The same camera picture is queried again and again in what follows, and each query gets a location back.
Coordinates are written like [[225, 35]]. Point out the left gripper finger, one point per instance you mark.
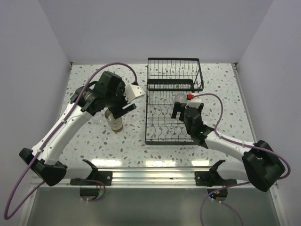
[[129, 109], [118, 114]]

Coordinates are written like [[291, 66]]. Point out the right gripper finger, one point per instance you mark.
[[177, 108], [181, 117]]

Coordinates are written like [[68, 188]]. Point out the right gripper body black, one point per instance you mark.
[[189, 130]]

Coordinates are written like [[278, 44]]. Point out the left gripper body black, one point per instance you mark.
[[116, 100]]

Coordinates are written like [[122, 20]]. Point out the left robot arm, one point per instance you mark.
[[109, 92]]

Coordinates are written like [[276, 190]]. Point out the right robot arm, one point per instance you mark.
[[256, 164]]

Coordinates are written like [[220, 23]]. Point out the clear glass back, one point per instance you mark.
[[181, 98]]

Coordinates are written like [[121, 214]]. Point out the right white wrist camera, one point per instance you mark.
[[194, 101]]

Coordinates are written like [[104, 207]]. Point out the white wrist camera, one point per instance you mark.
[[133, 92], [194, 101]]

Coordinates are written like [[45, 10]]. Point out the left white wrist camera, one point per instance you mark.
[[133, 92]]

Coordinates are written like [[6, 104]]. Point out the black wire dish rack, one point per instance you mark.
[[167, 77]]

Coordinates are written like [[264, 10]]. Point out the aluminium mounting rail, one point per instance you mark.
[[155, 176]]

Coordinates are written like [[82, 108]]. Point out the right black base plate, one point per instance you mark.
[[210, 179]]

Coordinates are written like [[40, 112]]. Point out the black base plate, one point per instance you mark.
[[105, 177], [210, 179]]

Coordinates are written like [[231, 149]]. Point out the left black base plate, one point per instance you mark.
[[105, 177]]

